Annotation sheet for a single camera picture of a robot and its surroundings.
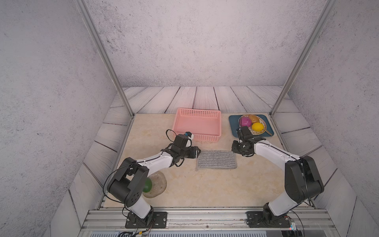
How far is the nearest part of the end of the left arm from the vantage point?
68 cm

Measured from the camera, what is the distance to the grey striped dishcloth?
3.05 feet

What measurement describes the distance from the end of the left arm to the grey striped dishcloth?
10 centimetres
